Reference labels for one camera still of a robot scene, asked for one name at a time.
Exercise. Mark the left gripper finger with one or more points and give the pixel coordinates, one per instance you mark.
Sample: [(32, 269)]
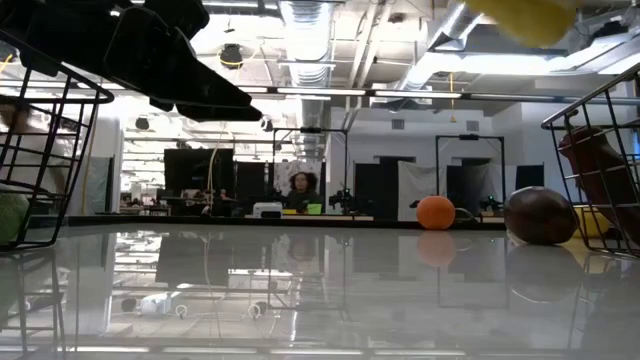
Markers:
[(220, 114), (150, 60)]

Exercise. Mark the yellow produce item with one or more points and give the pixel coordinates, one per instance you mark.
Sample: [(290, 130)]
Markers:
[(525, 20)]

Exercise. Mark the dark brown round produce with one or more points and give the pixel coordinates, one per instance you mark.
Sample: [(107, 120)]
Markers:
[(540, 215)]

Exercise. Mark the dark red sausage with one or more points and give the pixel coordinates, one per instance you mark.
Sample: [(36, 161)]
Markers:
[(595, 160)]

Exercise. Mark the background black robot arm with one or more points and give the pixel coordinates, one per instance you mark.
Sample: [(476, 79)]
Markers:
[(492, 202), (342, 197)]

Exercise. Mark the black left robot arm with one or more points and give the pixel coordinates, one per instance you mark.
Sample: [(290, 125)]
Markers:
[(15, 10)]

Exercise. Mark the black round hanging lamp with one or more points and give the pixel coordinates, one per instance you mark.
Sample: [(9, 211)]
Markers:
[(142, 122), (266, 123)]

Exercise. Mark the black dome ceiling fixture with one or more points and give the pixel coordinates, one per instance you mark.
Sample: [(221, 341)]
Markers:
[(231, 56)]

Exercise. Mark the black monitor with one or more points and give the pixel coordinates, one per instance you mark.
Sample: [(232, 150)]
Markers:
[(197, 170)]

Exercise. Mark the white patterned cloth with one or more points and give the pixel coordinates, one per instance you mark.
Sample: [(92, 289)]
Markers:
[(279, 175)]

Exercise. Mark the green cup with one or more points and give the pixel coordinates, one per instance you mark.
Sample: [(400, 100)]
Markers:
[(314, 209)]

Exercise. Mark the grey fabric partition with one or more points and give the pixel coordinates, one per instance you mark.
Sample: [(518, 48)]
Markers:
[(95, 185)]

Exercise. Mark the wooden background desk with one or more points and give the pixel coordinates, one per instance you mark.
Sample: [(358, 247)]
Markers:
[(345, 217)]

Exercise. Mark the green lime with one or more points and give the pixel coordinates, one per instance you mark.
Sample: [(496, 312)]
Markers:
[(11, 220)]

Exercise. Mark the white hanging sheet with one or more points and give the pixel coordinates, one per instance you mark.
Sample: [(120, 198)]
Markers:
[(412, 185)]

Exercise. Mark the round orange fruit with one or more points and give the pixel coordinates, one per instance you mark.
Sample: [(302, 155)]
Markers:
[(436, 212)]

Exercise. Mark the black display screen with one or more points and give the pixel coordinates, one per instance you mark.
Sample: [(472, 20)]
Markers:
[(530, 176)]

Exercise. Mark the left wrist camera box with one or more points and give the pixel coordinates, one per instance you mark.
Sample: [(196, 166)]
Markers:
[(177, 15)]

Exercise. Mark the ribbed silver ventilation duct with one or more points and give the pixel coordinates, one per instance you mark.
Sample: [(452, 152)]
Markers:
[(307, 50)]

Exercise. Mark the black table edge frame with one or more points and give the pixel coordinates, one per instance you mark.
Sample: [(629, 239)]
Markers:
[(150, 220)]

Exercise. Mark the spiral silver ventilation duct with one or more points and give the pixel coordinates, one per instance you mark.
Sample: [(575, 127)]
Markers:
[(435, 42)]

